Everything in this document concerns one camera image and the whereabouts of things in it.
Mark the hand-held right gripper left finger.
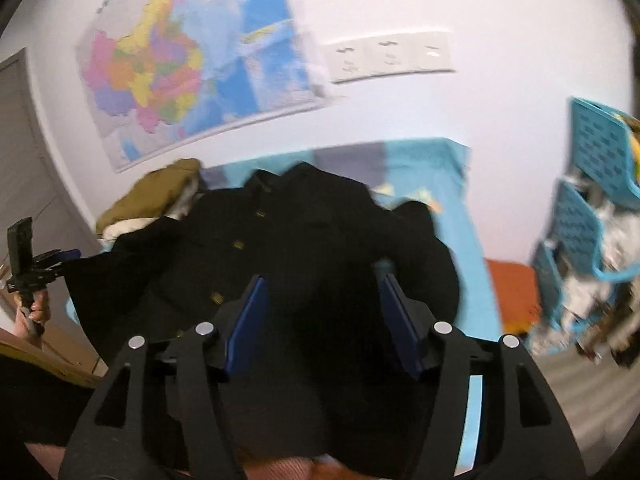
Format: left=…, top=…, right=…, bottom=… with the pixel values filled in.
left=59, top=274, right=268, bottom=480

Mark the colourful wall map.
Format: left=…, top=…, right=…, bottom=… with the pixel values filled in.
left=75, top=0, right=331, bottom=175

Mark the blue perforated plastic basket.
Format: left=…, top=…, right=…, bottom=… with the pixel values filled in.
left=570, top=96, right=640, bottom=193
left=547, top=180, right=640, bottom=283
left=530, top=240, right=621, bottom=331

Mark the white wall switch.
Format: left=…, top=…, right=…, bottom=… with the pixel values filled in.
left=412, top=31, right=457, bottom=73

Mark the wooden board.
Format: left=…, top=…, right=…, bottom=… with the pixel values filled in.
left=0, top=327, right=108, bottom=391

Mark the white wall socket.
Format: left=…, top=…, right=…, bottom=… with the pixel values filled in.
left=367, top=35, right=418, bottom=77
left=320, top=40, right=373, bottom=85

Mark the teal grey bed sheet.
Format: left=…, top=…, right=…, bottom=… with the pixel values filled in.
left=97, top=137, right=503, bottom=466

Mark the white crumpled cloth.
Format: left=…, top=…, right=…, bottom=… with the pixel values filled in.
left=595, top=200, right=640, bottom=281

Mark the olive garment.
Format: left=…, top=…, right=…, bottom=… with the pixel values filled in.
left=95, top=158, right=203, bottom=236

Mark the orange object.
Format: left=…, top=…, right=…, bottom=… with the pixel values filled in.
left=485, top=258, right=543, bottom=333

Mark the beige garment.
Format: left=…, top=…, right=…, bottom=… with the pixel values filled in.
left=102, top=187, right=201, bottom=243

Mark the person's left hand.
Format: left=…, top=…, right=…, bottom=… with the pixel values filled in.
left=14, top=290, right=52, bottom=346

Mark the black coat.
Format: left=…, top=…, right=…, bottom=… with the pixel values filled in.
left=62, top=162, right=462, bottom=476

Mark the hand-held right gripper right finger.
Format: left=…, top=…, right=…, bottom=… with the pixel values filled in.
left=375, top=259, right=588, bottom=480

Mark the grey wardrobe door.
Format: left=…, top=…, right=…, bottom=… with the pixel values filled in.
left=0, top=47, right=101, bottom=281

